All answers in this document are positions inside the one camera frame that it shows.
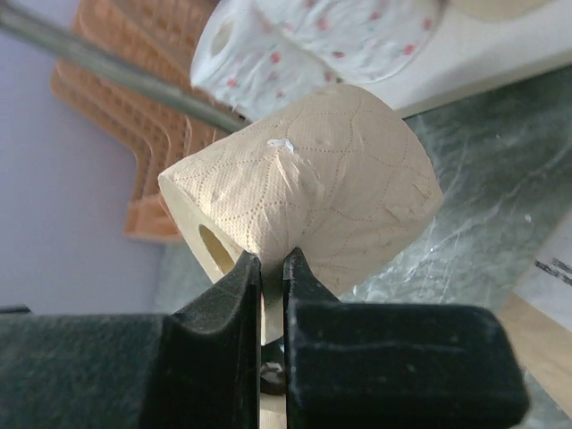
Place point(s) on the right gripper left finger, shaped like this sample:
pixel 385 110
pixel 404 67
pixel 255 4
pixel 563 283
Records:
pixel 196 368

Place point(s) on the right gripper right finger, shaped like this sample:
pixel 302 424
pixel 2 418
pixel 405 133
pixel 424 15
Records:
pixel 366 365

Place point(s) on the beige paper roll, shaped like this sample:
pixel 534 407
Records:
pixel 498 10
pixel 337 174

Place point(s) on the kraft roll with label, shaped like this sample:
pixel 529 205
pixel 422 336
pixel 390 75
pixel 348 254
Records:
pixel 537 316

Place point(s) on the white red-dotted paper roll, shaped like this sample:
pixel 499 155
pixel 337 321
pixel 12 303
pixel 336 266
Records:
pixel 243 62

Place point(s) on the white two-tier shelf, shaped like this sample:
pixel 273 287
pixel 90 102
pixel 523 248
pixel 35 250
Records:
pixel 466 56

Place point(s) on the orange plastic file organizer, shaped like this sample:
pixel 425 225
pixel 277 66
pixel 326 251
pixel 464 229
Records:
pixel 160 37

